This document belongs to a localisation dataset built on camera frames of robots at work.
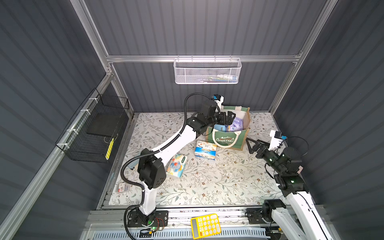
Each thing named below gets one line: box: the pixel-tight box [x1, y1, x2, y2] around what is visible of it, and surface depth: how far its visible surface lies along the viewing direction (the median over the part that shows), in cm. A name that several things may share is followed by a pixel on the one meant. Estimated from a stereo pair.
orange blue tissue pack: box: [194, 140, 217, 160], surface depth 94 cm
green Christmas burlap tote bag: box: [206, 105, 250, 151], surface depth 93 cm
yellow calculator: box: [190, 213, 222, 240], surface depth 72 cm
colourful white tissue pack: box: [166, 153, 188, 179], surface depth 88 cm
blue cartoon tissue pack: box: [213, 124, 226, 132], surface depth 96 cm
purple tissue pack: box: [229, 117, 244, 132], surface depth 94 cm
